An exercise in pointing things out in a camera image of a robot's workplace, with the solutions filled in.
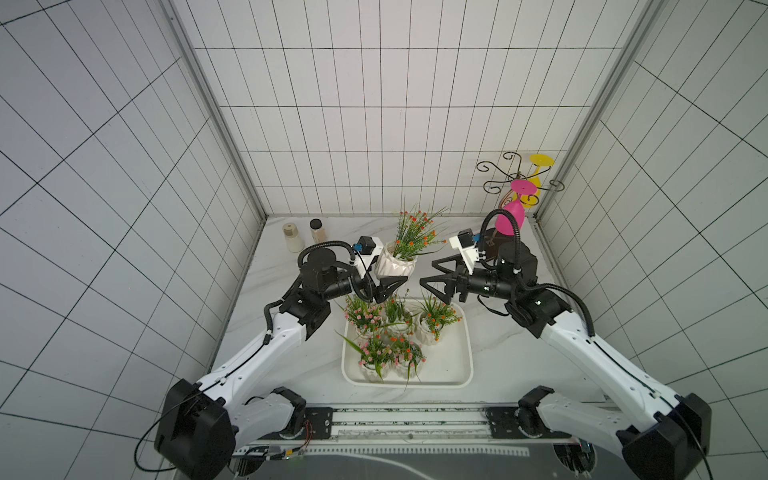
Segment red flower white pot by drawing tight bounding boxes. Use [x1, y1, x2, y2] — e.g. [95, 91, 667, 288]
[384, 294, 415, 336]

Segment white rectangular storage tray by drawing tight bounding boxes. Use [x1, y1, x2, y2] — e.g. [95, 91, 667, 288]
[341, 296, 474, 389]

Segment pink flower white pot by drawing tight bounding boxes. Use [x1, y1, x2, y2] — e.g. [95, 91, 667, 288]
[343, 295, 385, 338]

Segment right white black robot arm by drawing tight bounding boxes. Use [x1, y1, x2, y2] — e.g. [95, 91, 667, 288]
[420, 209, 712, 479]

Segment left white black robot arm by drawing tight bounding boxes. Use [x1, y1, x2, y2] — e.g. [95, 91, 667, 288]
[149, 236, 407, 479]

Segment pink wine glass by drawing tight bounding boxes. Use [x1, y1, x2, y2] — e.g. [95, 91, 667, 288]
[494, 178, 539, 237]

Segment black lid spice jar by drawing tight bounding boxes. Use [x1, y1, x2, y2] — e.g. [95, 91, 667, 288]
[310, 218, 328, 244]

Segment white spice jar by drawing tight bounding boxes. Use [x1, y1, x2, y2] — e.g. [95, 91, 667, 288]
[282, 222, 305, 253]

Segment yellow wine glass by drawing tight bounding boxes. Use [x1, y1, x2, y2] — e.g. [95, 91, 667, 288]
[520, 153, 555, 209]

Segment black metal glass rack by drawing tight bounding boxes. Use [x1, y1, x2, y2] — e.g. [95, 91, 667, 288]
[476, 151, 566, 260]

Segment aluminium mounting rail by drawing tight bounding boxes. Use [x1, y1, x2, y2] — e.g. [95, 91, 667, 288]
[227, 399, 628, 455]

